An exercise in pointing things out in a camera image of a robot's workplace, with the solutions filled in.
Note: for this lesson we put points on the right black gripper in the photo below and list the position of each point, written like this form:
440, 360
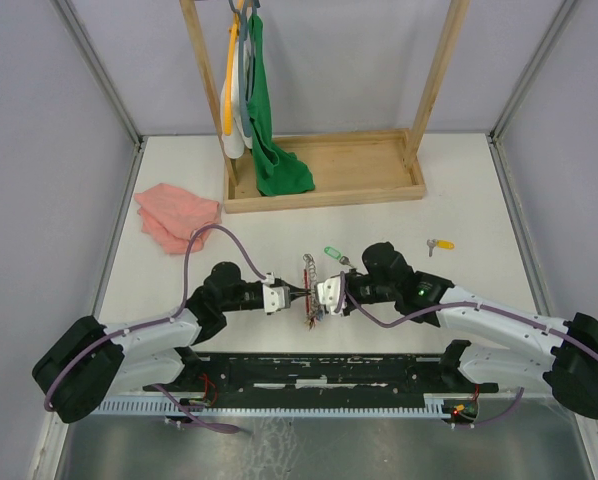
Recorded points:
348, 307

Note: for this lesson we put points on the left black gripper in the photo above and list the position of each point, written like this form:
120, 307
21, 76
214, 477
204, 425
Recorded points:
293, 292

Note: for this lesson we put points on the grey key holder with rings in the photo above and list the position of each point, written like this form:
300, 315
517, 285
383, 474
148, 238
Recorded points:
314, 310

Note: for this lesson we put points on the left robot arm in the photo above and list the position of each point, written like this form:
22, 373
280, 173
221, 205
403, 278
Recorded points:
92, 361

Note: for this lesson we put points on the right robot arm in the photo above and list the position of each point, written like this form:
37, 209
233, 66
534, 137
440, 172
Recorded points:
526, 350

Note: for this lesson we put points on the green tag key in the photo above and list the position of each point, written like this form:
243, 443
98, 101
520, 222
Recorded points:
337, 255

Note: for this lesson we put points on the green hanging garment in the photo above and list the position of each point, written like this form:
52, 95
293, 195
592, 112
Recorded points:
278, 172

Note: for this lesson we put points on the yellow tag key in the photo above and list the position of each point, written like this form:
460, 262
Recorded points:
436, 244

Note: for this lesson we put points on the wooden clothes rack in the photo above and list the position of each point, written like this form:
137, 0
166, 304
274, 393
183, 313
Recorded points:
336, 76

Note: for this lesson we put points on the pink folded cloth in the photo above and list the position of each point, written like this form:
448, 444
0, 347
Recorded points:
171, 215

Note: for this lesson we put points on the white hanging garment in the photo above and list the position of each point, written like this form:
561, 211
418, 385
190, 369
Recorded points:
235, 139

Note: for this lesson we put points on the grey clothes hanger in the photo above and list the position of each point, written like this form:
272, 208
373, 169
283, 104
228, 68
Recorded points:
246, 48

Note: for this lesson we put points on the yellow clothes hanger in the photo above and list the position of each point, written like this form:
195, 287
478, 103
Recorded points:
230, 96

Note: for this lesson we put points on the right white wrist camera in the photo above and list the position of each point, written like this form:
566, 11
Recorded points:
331, 295

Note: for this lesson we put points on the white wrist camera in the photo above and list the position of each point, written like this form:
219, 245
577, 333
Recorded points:
331, 295
274, 299

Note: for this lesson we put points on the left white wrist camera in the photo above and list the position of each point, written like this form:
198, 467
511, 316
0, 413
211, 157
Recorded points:
274, 299

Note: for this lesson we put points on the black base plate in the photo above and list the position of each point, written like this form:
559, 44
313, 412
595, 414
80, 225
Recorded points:
374, 374

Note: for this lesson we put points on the grey cable duct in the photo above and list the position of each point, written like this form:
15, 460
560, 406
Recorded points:
287, 404

